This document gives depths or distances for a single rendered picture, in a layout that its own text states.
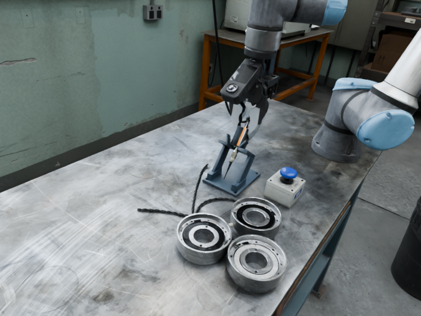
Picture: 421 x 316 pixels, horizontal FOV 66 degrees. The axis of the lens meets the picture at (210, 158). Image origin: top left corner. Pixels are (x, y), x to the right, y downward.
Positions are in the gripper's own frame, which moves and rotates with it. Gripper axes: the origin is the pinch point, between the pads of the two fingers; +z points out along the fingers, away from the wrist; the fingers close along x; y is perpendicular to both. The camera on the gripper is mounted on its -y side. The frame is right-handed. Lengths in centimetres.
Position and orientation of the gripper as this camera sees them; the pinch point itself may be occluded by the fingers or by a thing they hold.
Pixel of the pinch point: (242, 133)
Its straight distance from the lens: 80.6
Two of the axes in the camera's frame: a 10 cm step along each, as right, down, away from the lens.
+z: -0.9, 8.5, 5.1
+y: 5.7, -3.8, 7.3
